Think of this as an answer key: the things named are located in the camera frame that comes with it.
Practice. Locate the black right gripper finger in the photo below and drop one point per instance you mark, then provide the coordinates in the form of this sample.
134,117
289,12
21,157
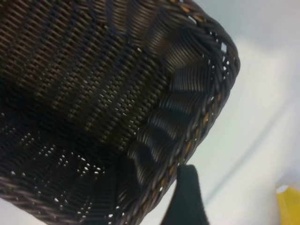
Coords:
186,201

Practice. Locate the yellow banana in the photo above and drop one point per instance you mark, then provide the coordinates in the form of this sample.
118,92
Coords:
290,208

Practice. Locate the dark brown woven basket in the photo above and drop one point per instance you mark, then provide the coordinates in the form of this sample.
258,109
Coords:
93,82

